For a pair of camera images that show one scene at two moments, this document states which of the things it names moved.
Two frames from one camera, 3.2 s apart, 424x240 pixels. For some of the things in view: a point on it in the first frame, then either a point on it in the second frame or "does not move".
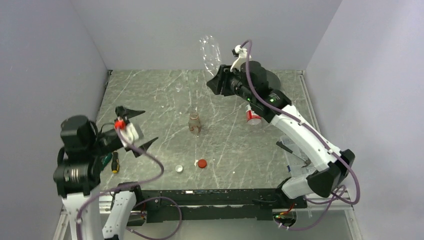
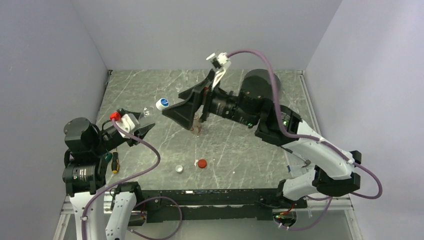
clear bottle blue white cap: [211, 54] -> [162, 103]
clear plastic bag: [294, 162] does not move
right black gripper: [221, 80] -> [183, 113]
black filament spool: [273, 80] does not move
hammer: [307, 161] does not move
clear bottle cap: [178, 86] does not move
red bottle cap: [202, 163] does not move
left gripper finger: [145, 147] -> [141, 132]
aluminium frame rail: [347, 202] does not move
